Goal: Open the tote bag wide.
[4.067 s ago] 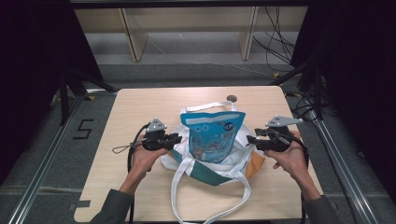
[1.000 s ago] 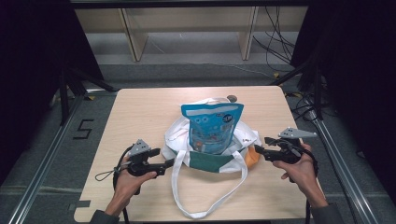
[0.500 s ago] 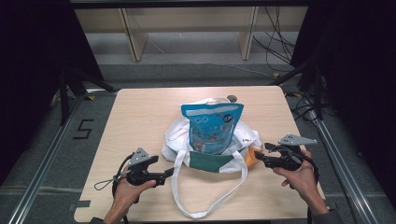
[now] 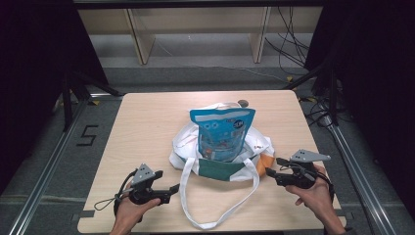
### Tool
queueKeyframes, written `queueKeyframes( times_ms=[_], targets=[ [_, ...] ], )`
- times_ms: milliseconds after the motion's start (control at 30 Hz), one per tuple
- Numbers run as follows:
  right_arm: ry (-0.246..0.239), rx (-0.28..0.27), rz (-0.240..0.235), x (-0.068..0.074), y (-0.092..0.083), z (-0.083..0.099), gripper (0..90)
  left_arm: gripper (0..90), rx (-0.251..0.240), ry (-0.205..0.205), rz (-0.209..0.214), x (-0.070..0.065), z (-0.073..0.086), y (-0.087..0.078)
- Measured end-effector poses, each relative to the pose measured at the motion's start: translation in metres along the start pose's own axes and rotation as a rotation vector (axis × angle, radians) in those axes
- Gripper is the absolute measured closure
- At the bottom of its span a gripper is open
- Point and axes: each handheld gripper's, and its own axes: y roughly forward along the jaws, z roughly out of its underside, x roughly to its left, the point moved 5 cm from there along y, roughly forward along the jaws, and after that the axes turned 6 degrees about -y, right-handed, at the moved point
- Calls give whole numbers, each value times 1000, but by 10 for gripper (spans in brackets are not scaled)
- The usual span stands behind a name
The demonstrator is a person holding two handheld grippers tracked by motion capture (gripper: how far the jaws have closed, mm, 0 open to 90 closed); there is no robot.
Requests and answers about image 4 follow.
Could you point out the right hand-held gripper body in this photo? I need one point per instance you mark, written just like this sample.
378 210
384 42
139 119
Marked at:
301 173

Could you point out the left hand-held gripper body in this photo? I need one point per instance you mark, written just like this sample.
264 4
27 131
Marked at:
143 192

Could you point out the white tote bag coloured patches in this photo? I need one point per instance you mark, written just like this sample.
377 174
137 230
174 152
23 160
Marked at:
217 169

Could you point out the blue snack pouch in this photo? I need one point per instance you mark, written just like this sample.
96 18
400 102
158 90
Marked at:
221 133

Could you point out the person's left hand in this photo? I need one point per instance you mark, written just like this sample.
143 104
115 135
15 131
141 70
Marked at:
130 213

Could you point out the person's right hand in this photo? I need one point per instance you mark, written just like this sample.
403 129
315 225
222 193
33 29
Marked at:
313 199

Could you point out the black tape strip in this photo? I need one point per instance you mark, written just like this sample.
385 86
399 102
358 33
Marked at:
85 214

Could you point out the black tripod stand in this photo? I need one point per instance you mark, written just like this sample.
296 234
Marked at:
331 94
70 98

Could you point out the light wooden desk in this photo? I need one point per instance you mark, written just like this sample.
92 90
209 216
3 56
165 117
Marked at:
143 36

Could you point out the aluminium floor rail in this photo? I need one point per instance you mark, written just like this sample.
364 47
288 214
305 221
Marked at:
49 169
355 176

